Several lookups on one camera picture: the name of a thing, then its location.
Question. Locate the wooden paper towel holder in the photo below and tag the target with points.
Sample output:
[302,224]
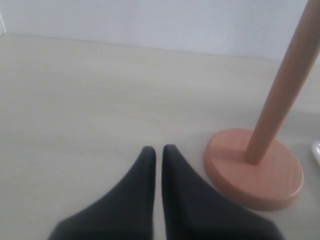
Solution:
[252,167]

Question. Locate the white plastic tray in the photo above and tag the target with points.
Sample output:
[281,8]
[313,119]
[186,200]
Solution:
[315,149]

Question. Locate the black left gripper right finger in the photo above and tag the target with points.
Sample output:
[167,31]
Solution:
[195,211]

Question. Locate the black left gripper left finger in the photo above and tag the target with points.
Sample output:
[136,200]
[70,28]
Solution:
[124,213]

